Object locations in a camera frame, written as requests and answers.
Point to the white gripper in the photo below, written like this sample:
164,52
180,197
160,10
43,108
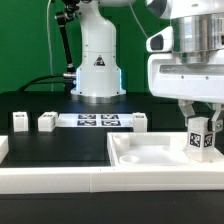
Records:
169,78

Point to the white square table top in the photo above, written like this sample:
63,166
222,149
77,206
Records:
152,149

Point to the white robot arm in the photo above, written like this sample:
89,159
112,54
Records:
186,57

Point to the white marker tag sheet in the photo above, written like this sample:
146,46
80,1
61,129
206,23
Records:
94,120

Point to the white U-shaped obstacle fence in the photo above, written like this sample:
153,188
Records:
111,178

